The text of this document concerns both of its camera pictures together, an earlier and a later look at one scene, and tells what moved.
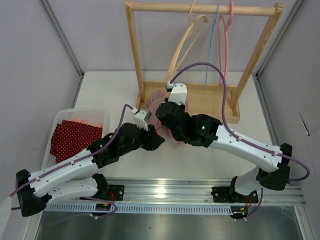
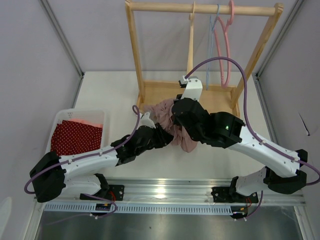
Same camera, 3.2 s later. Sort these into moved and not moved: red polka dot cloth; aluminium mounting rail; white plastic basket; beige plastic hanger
Moved: beige plastic hanger
Not moved: aluminium mounting rail; white plastic basket; red polka dot cloth
